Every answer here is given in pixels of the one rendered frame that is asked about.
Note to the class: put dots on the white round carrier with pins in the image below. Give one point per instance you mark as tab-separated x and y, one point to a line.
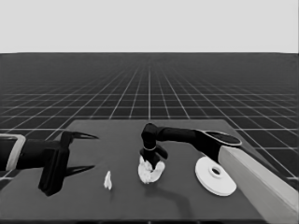
154	177

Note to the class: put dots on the large thick white disc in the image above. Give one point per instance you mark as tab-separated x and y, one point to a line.
215	185

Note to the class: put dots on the small white T-shaped piece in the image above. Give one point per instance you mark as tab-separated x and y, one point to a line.
107	183

